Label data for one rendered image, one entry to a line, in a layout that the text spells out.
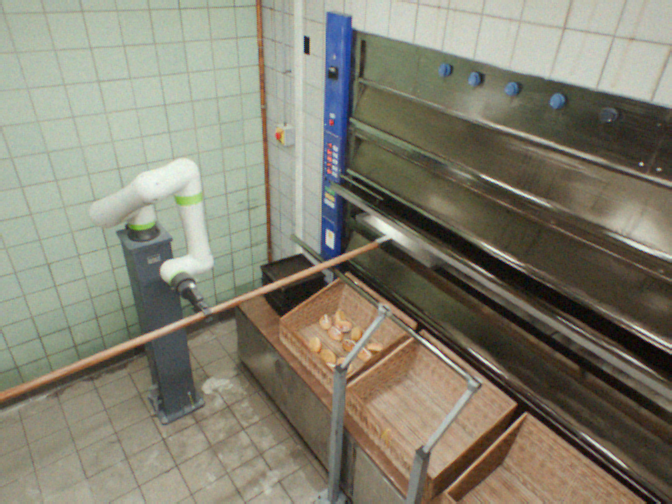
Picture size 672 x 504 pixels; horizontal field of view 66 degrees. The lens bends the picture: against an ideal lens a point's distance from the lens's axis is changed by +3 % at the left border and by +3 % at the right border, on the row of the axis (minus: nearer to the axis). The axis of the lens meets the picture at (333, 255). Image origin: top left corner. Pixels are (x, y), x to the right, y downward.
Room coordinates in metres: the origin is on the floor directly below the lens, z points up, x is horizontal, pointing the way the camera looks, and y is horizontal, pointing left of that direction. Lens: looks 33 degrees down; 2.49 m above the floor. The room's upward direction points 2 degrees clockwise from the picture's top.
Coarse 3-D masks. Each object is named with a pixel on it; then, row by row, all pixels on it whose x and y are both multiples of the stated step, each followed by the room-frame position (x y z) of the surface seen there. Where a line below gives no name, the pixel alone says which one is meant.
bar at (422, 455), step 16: (320, 256) 2.00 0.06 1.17; (336, 272) 1.88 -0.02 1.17; (352, 288) 1.78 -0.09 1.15; (400, 320) 1.55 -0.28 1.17; (368, 336) 1.57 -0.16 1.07; (416, 336) 1.47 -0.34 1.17; (352, 352) 1.53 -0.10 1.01; (432, 352) 1.39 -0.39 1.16; (336, 368) 1.49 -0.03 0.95; (336, 384) 1.48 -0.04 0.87; (480, 384) 1.24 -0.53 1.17; (336, 400) 1.48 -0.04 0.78; (464, 400) 1.22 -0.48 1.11; (336, 416) 1.47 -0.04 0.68; (448, 416) 1.19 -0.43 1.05; (336, 432) 1.47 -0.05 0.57; (336, 448) 1.47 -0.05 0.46; (432, 448) 1.13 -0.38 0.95; (336, 464) 1.48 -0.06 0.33; (416, 464) 1.11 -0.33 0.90; (336, 480) 1.48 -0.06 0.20; (416, 480) 1.10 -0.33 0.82; (320, 496) 1.51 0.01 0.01; (336, 496) 1.48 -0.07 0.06; (416, 496) 1.09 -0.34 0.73
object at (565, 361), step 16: (352, 224) 2.39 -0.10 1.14; (400, 256) 2.08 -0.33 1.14; (432, 272) 1.91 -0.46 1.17; (448, 272) 1.90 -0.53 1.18; (448, 288) 1.83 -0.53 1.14; (464, 288) 1.78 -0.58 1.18; (480, 304) 1.69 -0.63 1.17; (496, 304) 1.68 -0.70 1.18; (512, 320) 1.58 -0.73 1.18; (528, 336) 1.50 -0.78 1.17; (544, 336) 1.49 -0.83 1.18; (560, 352) 1.41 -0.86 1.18; (576, 368) 1.35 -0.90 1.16; (592, 368) 1.33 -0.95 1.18; (592, 384) 1.29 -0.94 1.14; (608, 384) 1.26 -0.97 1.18; (624, 384) 1.26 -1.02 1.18; (624, 400) 1.21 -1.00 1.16; (640, 400) 1.20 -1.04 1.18; (640, 416) 1.16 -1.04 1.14; (656, 416) 1.13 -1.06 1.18
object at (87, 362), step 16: (352, 256) 1.98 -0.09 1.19; (304, 272) 1.82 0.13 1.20; (272, 288) 1.71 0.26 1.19; (224, 304) 1.59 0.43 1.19; (192, 320) 1.49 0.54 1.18; (144, 336) 1.39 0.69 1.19; (160, 336) 1.41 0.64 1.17; (112, 352) 1.31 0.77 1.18; (64, 368) 1.22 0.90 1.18; (80, 368) 1.24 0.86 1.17; (32, 384) 1.16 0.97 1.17; (0, 400) 1.10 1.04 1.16
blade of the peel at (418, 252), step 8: (360, 216) 2.38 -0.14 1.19; (368, 216) 2.40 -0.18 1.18; (368, 224) 2.28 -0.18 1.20; (376, 224) 2.32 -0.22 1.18; (384, 224) 2.32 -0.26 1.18; (376, 232) 2.23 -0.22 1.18; (384, 232) 2.24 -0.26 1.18; (392, 232) 2.24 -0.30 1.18; (392, 240) 2.13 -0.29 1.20; (400, 240) 2.16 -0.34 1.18; (408, 240) 2.17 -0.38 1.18; (400, 248) 2.09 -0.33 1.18; (408, 248) 2.05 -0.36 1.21; (416, 248) 2.09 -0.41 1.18; (424, 248) 2.09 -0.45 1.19; (416, 256) 2.00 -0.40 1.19; (424, 256) 2.02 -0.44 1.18; (432, 256) 2.03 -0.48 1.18; (432, 264) 1.95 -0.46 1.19
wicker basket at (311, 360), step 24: (336, 288) 2.28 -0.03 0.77; (288, 312) 2.08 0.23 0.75; (312, 312) 2.18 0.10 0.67; (336, 312) 2.29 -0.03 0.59; (360, 312) 2.17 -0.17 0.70; (288, 336) 1.98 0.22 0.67; (312, 336) 2.08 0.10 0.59; (384, 336) 2.01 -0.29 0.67; (408, 336) 1.89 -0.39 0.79; (312, 360) 1.81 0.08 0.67; (360, 360) 1.91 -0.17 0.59
